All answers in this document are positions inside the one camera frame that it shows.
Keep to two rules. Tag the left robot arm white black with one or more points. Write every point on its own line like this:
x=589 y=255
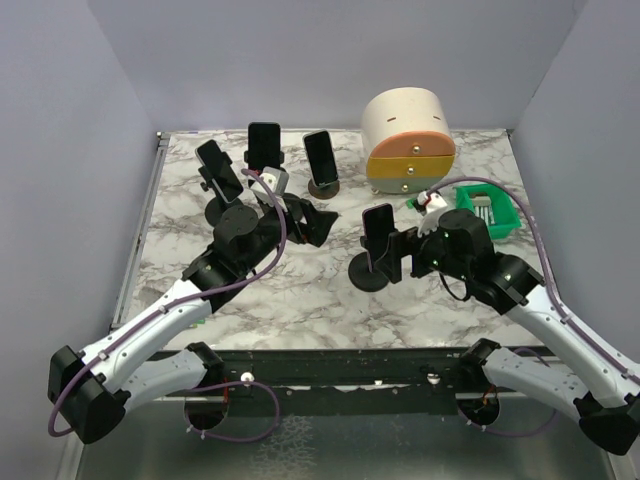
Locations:
x=93 y=389

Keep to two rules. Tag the purple smartphone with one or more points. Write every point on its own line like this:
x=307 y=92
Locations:
x=378 y=222

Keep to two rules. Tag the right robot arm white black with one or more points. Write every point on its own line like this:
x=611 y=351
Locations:
x=600 y=393

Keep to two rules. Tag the black phone stand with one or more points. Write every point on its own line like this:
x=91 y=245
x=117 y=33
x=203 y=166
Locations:
x=217 y=200
x=257 y=160
x=362 y=271

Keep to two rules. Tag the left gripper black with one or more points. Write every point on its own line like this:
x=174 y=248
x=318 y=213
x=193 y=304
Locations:
x=317 y=226

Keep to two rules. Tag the tall black smartphone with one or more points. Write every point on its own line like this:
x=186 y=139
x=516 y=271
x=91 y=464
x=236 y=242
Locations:
x=264 y=136

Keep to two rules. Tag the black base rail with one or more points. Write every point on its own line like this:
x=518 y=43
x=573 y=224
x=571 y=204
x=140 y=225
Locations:
x=361 y=381

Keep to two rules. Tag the green plastic bin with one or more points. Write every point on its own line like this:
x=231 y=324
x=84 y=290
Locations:
x=492 y=205

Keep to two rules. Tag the cream drawer cabinet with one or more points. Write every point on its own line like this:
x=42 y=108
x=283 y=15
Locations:
x=406 y=141

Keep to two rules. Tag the black smartphone on wooden stand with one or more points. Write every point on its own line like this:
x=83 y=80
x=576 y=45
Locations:
x=320 y=155

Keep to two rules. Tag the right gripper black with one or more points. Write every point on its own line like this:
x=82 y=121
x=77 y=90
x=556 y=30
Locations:
x=402 y=243

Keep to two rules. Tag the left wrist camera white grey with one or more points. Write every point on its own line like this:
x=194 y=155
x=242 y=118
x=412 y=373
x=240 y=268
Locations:
x=276 y=180

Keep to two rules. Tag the black smartphone far left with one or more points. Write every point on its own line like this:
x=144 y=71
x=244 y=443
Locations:
x=209 y=154

